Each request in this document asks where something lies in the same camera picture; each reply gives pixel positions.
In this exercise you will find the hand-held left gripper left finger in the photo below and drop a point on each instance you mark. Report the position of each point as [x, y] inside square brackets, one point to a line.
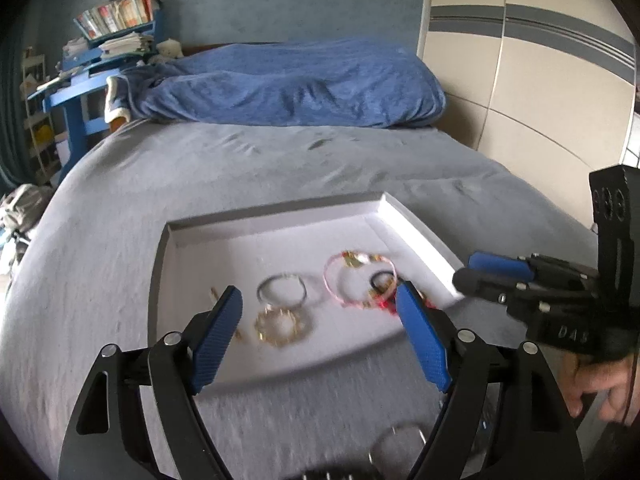
[217, 340]

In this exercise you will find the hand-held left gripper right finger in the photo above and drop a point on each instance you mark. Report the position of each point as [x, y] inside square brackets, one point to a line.
[422, 335]

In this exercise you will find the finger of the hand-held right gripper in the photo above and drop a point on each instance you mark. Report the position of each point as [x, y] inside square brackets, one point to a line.
[480, 284]
[500, 264]

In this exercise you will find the pearl hair pin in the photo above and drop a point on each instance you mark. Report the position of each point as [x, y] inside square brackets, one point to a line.
[216, 294]

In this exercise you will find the grey shallow cardboard box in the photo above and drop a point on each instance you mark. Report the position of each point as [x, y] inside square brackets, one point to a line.
[300, 245]

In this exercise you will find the person's right hand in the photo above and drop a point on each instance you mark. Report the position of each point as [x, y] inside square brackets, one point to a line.
[615, 380]

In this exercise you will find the grey bed cover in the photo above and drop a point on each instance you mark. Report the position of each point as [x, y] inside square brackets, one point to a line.
[200, 170]

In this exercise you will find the beige sliding wardrobe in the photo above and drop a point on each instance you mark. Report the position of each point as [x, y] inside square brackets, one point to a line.
[540, 85]

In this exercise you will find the grey cloth pile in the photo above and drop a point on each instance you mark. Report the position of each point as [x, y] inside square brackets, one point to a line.
[22, 210]

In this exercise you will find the blue wooden desk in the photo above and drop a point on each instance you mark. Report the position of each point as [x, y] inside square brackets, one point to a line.
[75, 125]

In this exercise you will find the blue duvet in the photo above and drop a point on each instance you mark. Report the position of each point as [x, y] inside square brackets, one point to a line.
[300, 85]

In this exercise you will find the white narrow shelf rack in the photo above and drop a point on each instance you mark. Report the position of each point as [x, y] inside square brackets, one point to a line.
[37, 135]

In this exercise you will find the dark green curtain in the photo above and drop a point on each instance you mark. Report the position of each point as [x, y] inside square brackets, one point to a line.
[10, 135]

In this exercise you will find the white plush toy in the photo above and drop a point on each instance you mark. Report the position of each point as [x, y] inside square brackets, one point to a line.
[169, 48]

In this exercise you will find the stack of papers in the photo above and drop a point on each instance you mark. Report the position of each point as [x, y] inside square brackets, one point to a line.
[125, 44]

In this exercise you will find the row of books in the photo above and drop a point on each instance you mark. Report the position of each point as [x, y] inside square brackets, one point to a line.
[120, 12]

